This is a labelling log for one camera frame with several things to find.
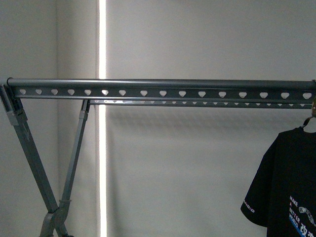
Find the black printed t-shirt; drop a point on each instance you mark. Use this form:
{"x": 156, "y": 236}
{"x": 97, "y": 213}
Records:
{"x": 282, "y": 195}

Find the metal clothes hanger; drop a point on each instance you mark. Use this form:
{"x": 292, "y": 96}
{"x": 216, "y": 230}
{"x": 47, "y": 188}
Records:
{"x": 309, "y": 121}

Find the grey metal drying rack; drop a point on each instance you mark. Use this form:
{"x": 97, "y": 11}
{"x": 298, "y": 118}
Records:
{"x": 266, "y": 94}

